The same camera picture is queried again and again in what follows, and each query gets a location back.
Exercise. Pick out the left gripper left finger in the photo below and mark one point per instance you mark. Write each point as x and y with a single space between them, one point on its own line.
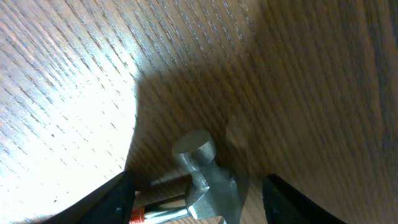
110 203

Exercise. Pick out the small claw hammer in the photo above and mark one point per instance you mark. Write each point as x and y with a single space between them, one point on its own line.
213 192

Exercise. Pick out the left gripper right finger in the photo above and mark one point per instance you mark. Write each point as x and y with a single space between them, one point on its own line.
284 204

